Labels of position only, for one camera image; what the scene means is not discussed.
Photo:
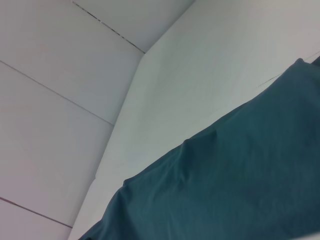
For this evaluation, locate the teal blue t-shirt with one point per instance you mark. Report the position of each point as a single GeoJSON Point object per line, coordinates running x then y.
{"type": "Point", "coordinates": [225, 175]}

